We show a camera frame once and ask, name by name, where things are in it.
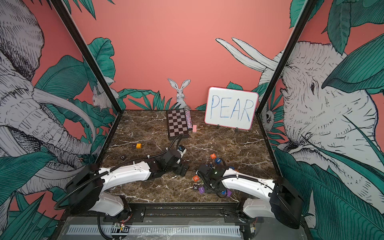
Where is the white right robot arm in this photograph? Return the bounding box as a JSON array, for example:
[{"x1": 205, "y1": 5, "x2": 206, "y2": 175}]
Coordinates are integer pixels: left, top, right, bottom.
[{"x1": 193, "y1": 164, "x2": 304, "y2": 229}]

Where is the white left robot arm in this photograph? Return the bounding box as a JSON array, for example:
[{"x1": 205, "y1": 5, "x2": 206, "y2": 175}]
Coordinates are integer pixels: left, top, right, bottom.
[{"x1": 66, "y1": 146, "x2": 189, "y2": 223}]

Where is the whiteboard with PEAR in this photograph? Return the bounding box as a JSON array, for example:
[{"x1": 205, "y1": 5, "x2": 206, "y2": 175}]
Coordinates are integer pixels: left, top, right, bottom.
[{"x1": 205, "y1": 87, "x2": 259, "y2": 130}]

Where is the dark red chessboard box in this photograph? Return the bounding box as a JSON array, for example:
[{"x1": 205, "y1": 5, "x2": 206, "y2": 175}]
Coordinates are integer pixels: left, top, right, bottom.
[{"x1": 167, "y1": 109, "x2": 190, "y2": 141}]

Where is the glittery pink tube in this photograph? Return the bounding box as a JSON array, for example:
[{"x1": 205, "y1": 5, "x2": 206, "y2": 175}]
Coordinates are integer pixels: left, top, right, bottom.
[{"x1": 185, "y1": 106, "x2": 193, "y2": 130}]

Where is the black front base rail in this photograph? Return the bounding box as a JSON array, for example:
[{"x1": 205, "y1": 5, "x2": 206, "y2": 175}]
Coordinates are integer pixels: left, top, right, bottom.
[{"x1": 70, "y1": 199, "x2": 302, "y2": 229}]

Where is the black left frame post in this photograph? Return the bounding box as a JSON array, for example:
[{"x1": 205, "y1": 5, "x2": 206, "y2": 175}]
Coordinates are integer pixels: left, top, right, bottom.
[{"x1": 49, "y1": 0, "x2": 123, "y2": 115}]

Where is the black frame post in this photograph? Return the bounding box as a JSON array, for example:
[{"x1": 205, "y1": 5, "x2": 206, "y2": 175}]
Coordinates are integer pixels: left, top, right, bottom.
[
  {"x1": 255, "y1": 0, "x2": 319, "y2": 116},
  {"x1": 49, "y1": 0, "x2": 123, "y2": 115}
]

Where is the black right frame post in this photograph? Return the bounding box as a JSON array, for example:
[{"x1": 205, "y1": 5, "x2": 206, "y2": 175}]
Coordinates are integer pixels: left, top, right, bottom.
[{"x1": 255, "y1": 0, "x2": 319, "y2": 116}]

